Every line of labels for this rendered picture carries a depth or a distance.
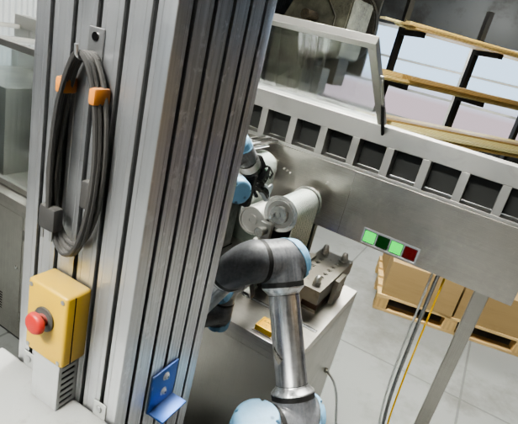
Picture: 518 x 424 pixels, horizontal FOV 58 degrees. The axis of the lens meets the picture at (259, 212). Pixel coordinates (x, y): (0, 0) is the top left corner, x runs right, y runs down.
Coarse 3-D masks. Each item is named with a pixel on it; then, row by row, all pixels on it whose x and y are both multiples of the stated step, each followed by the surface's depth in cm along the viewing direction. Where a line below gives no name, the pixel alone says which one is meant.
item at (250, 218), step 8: (248, 208) 193; (256, 208) 191; (264, 208) 194; (240, 216) 195; (248, 216) 193; (256, 216) 192; (264, 216) 191; (240, 224) 196; (248, 224) 194; (256, 224) 193; (248, 232) 195
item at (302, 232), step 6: (306, 222) 198; (312, 222) 205; (294, 228) 187; (300, 228) 194; (306, 228) 201; (294, 234) 190; (300, 234) 197; (306, 234) 204; (300, 240) 200; (306, 240) 207
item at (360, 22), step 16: (304, 0) 672; (320, 0) 658; (336, 0) 645; (352, 0) 633; (368, 0) 701; (304, 16) 645; (320, 16) 662; (336, 16) 649; (352, 16) 646; (368, 16) 684; (368, 32) 709
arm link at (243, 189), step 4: (240, 176) 129; (240, 180) 127; (244, 180) 127; (236, 184) 126; (240, 184) 126; (244, 184) 127; (248, 184) 128; (236, 188) 126; (240, 188) 127; (244, 188) 128; (248, 188) 128; (236, 192) 127; (240, 192) 128; (244, 192) 128; (248, 192) 129; (236, 196) 127; (240, 196) 128; (244, 196) 129; (248, 196) 129; (236, 200) 128; (240, 200) 129; (244, 200) 129
